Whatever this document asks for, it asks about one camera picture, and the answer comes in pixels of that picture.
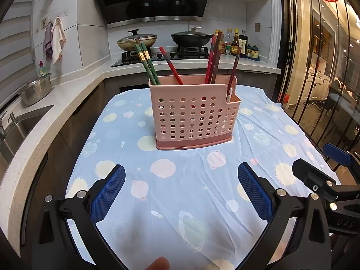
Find red chopstick black band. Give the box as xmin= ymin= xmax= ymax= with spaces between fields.
xmin=227 ymin=47 xmax=241 ymax=94

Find green chopstick gold band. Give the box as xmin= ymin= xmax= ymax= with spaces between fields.
xmin=135 ymin=43 xmax=156 ymax=85

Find dark maroon chopstick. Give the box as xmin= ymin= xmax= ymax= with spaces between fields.
xmin=211 ymin=32 xmax=225 ymax=85
xmin=209 ymin=31 xmax=223 ymax=85

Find bright red chopstick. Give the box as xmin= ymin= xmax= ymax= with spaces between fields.
xmin=159 ymin=46 xmax=184 ymax=85
xmin=204 ymin=34 xmax=217 ymax=84

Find steel kitchen sink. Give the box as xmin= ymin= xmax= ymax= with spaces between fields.
xmin=1 ymin=105 xmax=53 ymax=178

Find person's left hand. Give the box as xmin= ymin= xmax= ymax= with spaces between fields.
xmin=145 ymin=256 xmax=170 ymax=270

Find blue patterned tablecloth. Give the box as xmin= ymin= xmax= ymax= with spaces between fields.
xmin=66 ymin=85 xmax=336 ymax=269

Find pink perforated utensil holder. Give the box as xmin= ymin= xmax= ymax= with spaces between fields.
xmin=148 ymin=74 xmax=241 ymax=151

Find chrome sink faucet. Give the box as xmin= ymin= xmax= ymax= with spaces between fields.
xmin=0 ymin=110 xmax=18 ymax=142

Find steel pot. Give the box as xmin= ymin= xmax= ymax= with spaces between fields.
xmin=20 ymin=72 xmax=52 ymax=106

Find small condiment jars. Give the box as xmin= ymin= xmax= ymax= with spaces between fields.
xmin=247 ymin=45 xmax=260 ymax=61

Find green dish soap bottle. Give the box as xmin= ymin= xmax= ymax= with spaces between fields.
xmin=38 ymin=61 xmax=48 ymax=77

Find black gas stove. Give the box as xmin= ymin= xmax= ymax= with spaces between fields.
xmin=111 ymin=46 xmax=211 ymax=68

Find dark soy sauce bottle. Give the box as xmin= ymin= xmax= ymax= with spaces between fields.
xmin=238 ymin=30 xmax=248 ymax=58

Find brown sauce bottle yellow cap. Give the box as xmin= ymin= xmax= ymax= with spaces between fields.
xmin=231 ymin=28 xmax=239 ymax=56

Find clear oil bottle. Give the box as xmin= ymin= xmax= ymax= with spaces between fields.
xmin=223 ymin=28 xmax=233 ymax=56

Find purple hanging towel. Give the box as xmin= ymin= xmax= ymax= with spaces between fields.
xmin=43 ymin=21 xmax=53 ymax=62

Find beige lidded frying pan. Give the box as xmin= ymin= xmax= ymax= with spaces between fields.
xmin=117 ymin=29 xmax=158 ymax=51

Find white hanging towel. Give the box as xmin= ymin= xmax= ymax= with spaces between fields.
xmin=51 ymin=17 xmax=66 ymax=65

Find black lidded wok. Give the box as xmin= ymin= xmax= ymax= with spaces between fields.
xmin=171 ymin=27 xmax=213 ymax=47

